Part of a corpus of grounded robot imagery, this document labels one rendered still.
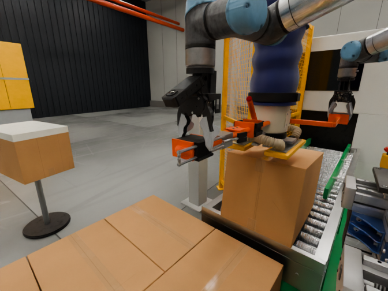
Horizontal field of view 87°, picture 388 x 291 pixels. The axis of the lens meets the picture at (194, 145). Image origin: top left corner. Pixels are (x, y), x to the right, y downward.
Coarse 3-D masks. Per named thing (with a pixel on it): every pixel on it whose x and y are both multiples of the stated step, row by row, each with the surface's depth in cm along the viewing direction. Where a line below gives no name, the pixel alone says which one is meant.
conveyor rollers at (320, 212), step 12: (324, 156) 244; (336, 156) 244; (348, 156) 243; (324, 168) 213; (324, 180) 184; (336, 180) 185; (336, 192) 164; (324, 204) 146; (312, 216) 135; (324, 216) 132; (312, 228) 121; (324, 228) 124; (300, 240) 117; (312, 240) 113; (312, 252) 105
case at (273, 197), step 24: (240, 168) 110; (264, 168) 102; (288, 168) 95; (312, 168) 106; (240, 192) 112; (264, 192) 103; (288, 192) 96; (312, 192) 127; (240, 216) 113; (264, 216) 105; (288, 216) 97; (288, 240) 98
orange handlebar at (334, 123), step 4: (292, 120) 98; (296, 120) 97; (300, 120) 96; (304, 120) 95; (308, 120) 94; (336, 120) 94; (340, 120) 103; (264, 124) 88; (268, 124) 92; (304, 124) 95; (308, 124) 94; (312, 124) 93; (316, 124) 92; (320, 124) 91; (324, 124) 90; (328, 124) 89; (332, 124) 88; (336, 124) 88; (228, 128) 74; (232, 128) 73; (236, 128) 74; (240, 128) 74; (244, 128) 74; (248, 128) 77; (236, 132) 70; (248, 132) 77; (236, 136) 69; (220, 140) 61; (216, 144) 60; (176, 148) 53; (180, 148) 52; (176, 152) 53; (184, 152) 51; (188, 152) 51
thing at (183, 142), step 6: (180, 138) 56; (186, 138) 56; (192, 138) 56; (198, 138) 56; (174, 144) 55; (180, 144) 54; (186, 144) 52; (192, 144) 51; (174, 150) 56; (192, 150) 51; (186, 156) 53; (192, 156) 52
